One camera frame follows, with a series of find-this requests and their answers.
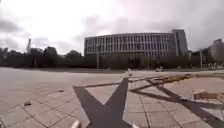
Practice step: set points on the large grey many-windowed building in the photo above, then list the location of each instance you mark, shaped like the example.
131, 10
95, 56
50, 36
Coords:
133, 45

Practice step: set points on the vehicle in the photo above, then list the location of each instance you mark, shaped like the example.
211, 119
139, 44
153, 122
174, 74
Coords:
160, 69
129, 71

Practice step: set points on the grey stone slab plaza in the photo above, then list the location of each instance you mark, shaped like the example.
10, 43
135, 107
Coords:
40, 83

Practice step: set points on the row of trees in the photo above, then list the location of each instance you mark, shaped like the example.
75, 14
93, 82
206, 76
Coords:
50, 58

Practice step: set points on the small ground fixture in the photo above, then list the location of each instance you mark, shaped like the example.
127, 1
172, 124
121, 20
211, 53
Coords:
27, 103

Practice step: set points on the dark star-shaped paving inlay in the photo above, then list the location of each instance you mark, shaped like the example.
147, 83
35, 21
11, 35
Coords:
111, 110

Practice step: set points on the lattice tower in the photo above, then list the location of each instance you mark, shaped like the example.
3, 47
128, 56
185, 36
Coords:
29, 45

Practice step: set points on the low stone block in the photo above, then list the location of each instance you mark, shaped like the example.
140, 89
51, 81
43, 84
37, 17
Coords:
206, 95

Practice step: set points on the robot's own part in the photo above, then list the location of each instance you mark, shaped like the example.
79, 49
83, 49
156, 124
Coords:
76, 124
135, 125

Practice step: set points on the pole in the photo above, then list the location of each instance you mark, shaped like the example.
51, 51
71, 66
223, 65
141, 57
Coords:
201, 58
97, 60

